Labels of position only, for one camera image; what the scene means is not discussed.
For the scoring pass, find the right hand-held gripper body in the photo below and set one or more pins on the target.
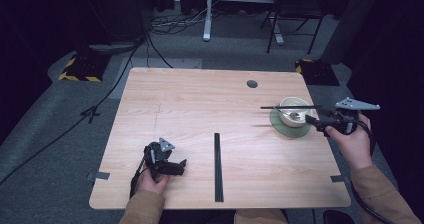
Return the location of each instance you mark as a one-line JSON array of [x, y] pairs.
[[346, 117]]

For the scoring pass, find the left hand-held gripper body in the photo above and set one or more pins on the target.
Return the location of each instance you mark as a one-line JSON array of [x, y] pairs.
[[159, 155]]

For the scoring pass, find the white bowl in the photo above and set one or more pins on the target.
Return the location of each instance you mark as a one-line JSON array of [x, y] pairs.
[[293, 117]]

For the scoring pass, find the person's left hand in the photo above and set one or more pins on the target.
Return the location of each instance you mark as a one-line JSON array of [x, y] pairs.
[[151, 184]]

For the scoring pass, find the person's right hand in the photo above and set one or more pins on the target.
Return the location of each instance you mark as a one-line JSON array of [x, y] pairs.
[[353, 147]]

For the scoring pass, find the metal spoon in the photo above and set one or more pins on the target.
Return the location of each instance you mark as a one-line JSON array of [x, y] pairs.
[[295, 115]]

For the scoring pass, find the green round coaster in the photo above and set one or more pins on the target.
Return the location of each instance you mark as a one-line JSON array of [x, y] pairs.
[[288, 130]]

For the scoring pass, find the black yellow striped stand base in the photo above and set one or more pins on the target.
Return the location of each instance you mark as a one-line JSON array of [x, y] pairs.
[[316, 72], [85, 69]]

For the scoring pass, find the grey tape strip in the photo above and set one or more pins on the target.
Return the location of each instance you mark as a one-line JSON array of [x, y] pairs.
[[99, 175], [338, 178]]

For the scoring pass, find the grey table grommet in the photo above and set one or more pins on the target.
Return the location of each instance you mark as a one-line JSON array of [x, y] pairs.
[[252, 84]]

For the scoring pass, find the grey curtain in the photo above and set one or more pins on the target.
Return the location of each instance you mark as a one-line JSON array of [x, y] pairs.
[[350, 20]]

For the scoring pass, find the person's tan trouser leg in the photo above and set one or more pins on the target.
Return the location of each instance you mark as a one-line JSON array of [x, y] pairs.
[[260, 216]]

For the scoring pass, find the person's black shoe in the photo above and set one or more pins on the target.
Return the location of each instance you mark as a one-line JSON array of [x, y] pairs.
[[338, 218]]

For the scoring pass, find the black chair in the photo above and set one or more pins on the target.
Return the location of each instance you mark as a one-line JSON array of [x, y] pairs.
[[293, 14]]

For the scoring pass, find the white desk frame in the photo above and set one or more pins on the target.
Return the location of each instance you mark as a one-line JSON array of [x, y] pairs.
[[208, 17]]

